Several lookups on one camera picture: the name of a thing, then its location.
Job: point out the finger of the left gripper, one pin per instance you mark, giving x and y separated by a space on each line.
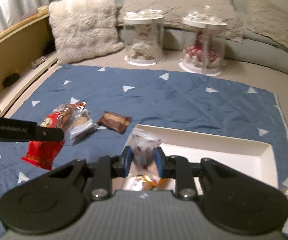
49 134

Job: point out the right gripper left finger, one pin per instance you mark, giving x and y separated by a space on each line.
108 168

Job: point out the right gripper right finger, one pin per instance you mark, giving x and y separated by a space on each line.
177 168

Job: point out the red snack pack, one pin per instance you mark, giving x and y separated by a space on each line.
42 153

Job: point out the orange snack pack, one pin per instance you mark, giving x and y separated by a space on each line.
67 113
147 183

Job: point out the small clear candy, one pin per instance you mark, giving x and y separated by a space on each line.
142 144

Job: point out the brown gold snack bar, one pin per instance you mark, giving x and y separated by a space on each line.
115 122

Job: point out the clear pastry cake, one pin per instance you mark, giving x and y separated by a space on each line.
82 126

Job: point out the white shallow cardboard box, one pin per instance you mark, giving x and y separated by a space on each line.
253 158

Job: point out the black item on shelf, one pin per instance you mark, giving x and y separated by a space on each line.
10 80

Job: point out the blue quilted triangle mat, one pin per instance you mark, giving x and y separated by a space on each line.
178 100

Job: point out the fluffy white pillow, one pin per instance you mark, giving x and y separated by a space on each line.
84 29

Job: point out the clear case red plush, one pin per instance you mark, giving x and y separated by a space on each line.
203 42

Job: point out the clear case white plush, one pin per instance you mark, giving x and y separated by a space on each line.
143 34

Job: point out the beige textured pillow left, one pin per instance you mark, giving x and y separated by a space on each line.
174 10

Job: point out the beige textured pillow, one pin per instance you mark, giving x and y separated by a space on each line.
267 19
174 10

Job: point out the beige textured pillow right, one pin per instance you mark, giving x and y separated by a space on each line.
267 19

